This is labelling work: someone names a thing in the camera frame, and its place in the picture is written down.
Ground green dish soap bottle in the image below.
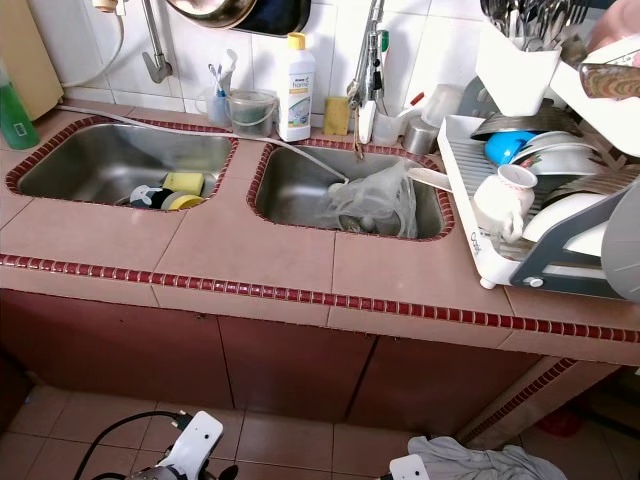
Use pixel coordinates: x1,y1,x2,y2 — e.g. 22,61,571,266
0,65,41,151

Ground white floral bowl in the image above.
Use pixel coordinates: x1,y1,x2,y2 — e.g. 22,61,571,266
510,140,601,179

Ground white mug floral print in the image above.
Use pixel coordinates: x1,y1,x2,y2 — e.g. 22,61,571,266
473,163,541,244

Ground white plastic dish rack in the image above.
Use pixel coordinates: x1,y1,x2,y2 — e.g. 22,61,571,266
438,75,640,301

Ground white detergent bottle yellow cap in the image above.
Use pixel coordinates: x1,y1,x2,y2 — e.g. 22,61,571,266
280,33,319,143

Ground clear plastic measuring cup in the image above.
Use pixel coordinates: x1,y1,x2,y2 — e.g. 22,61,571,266
372,110,403,146

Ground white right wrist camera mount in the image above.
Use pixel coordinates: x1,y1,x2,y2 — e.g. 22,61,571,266
390,455,431,480

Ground chrome gooseneck faucet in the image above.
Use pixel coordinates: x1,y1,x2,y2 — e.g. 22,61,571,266
348,0,391,106

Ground blue plastic bowl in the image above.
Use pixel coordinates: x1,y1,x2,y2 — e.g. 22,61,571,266
483,130,536,166

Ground bright yellow sponge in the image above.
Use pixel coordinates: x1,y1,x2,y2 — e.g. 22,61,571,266
163,172,206,194

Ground chrome wall tap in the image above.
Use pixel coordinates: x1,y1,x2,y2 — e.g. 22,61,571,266
143,0,173,84

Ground cream plastic spatula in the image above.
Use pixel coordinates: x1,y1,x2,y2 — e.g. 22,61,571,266
405,167,453,193

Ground white cutlery holder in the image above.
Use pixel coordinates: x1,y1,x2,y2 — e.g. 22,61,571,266
475,25,640,156

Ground yellow plastic bowl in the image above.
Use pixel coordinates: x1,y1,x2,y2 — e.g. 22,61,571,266
165,192,206,211

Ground mustard yellow sponge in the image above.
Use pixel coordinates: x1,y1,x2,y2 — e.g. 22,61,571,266
323,97,353,136

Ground beige water filter appliance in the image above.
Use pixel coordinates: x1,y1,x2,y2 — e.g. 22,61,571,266
0,0,64,121

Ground white bottle green cap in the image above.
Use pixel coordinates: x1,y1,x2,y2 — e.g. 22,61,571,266
358,30,391,146

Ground hanging steel wok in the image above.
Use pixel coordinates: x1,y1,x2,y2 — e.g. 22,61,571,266
165,0,311,38

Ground clear plastic bucket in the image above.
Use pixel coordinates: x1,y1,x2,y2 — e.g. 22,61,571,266
228,90,279,138

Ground blue handled toothbrush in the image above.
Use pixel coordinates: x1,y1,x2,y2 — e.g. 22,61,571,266
210,50,239,101

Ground white plate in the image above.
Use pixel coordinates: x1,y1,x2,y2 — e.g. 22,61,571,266
520,190,611,246

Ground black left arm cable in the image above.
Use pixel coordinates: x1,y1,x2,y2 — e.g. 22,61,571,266
75,410,186,480

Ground stainless steel sink basin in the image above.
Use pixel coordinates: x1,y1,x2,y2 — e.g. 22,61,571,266
247,140,456,241
5,120,241,211

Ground red floor item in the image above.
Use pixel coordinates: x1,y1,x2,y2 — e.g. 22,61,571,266
540,405,586,436

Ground small stainless steel cup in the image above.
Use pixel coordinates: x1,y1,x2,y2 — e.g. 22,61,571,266
402,117,441,156

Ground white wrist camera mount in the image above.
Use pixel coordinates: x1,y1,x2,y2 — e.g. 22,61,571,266
155,410,223,479
390,455,431,480

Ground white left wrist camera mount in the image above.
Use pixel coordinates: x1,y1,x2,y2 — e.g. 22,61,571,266
155,410,223,479

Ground brown rope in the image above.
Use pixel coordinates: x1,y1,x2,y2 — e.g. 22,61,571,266
350,95,366,159

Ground upturned steel bowl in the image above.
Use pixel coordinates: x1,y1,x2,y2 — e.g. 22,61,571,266
470,105,576,141

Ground clear crumpled plastic bag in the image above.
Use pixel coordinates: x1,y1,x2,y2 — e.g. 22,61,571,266
325,160,419,239

